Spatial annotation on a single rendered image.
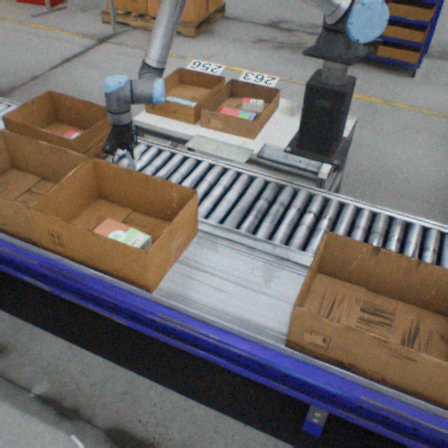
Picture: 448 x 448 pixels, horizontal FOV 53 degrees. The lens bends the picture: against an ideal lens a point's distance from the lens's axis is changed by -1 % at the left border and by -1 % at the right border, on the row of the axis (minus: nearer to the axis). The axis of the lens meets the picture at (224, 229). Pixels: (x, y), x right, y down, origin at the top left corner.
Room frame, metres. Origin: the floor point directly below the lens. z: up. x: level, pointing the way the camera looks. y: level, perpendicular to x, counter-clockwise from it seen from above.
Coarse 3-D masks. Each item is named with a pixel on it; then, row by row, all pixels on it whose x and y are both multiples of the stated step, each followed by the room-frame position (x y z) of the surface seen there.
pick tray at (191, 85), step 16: (176, 80) 2.41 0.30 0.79; (192, 80) 2.42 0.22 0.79; (208, 80) 2.39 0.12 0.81; (224, 80) 2.34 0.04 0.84; (176, 96) 2.28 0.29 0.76; (192, 96) 2.28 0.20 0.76; (208, 96) 2.15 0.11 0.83; (160, 112) 2.07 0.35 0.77; (176, 112) 2.03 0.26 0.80; (192, 112) 2.00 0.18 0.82
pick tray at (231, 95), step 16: (240, 80) 2.32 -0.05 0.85; (224, 96) 2.25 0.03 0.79; (240, 96) 2.31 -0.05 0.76; (256, 96) 2.28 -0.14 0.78; (272, 96) 2.25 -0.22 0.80; (208, 112) 1.97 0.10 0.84; (256, 112) 2.14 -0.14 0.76; (272, 112) 2.12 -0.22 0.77; (208, 128) 1.97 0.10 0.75; (224, 128) 1.94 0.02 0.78; (240, 128) 1.91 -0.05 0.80; (256, 128) 1.90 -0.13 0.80
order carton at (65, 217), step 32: (96, 160) 1.22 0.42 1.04; (64, 192) 1.10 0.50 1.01; (96, 192) 1.22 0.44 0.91; (128, 192) 1.18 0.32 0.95; (160, 192) 1.13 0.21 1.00; (192, 192) 1.09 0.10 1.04; (64, 224) 0.92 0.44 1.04; (96, 224) 1.09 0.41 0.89; (128, 224) 1.10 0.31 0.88; (160, 224) 1.10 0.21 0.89; (192, 224) 1.04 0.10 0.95; (64, 256) 0.93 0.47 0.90; (96, 256) 0.88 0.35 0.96; (128, 256) 0.84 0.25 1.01; (160, 256) 0.87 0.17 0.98
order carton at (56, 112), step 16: (48, 96) 1.95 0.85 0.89; (64, 96) 1.93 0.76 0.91; (16, 112) 1.78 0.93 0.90; (32, 112) 1.85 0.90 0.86; (48, 112) 1.93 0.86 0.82; (64, 112) 1.94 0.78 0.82; (80, 112) 1.89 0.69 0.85; (96, 112) 1.85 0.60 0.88; (16, 128) 1.67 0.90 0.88; (32, 128) 1.63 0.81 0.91; (48, 128) 1.89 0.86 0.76; (64, 128) 1.90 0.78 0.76; (80, 128) 1.90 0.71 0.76; (96, 128) 1.67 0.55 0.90; (64, 144) 1.56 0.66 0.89; (80, 144) 1.58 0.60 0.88; (96, 144) 1.66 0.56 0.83
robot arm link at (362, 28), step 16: (304, 0) 1.64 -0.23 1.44; (320, 0) 1.62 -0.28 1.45; (336, 0) 1.62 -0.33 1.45; (352, 0) 1.62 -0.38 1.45; (368, 0) 1.61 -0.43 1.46; (336, 16) 1.62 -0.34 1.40; (352, 16) 1.59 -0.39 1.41; (368, 16) 1.60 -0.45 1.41; (384, 16) 1.62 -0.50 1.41; (352, 32) 1.60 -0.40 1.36; (368, 32) 1.61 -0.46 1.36
